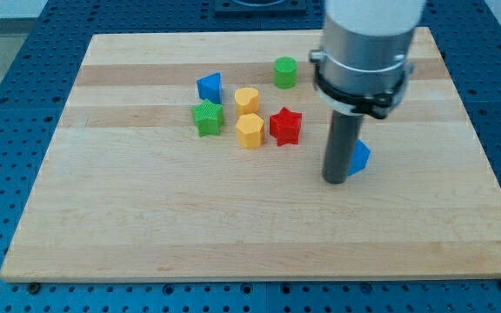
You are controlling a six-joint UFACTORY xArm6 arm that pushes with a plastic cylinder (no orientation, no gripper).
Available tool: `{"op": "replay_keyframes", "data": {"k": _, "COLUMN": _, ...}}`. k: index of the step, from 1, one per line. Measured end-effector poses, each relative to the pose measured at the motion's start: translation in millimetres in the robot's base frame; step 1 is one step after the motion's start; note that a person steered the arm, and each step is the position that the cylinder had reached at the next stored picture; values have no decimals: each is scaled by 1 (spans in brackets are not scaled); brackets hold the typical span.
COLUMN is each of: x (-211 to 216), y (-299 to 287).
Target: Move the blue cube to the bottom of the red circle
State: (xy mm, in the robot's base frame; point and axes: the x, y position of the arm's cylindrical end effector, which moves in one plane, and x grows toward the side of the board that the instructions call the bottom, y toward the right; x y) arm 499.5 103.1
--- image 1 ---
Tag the yellow hexagon block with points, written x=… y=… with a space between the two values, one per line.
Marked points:
x=250 y=131

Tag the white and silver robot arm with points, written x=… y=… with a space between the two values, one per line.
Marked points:
x=361 y=65

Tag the blue triangle block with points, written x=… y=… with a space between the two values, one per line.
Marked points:
x=210 y=88

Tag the wooden board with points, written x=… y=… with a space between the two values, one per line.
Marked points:
x=129 y=192

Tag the green cylinder block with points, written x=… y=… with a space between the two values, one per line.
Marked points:
x=285 y=73

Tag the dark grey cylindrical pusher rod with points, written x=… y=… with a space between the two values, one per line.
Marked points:
x=341 y=143

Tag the green star block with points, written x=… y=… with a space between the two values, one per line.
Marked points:
x=208 y=117

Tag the red star block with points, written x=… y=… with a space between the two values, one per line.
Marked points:
x=285 y=126

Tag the blue cube block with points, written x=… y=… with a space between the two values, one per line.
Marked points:
x=360 y=158

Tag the yellow heart block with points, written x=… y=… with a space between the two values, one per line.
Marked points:
x=247 y=101

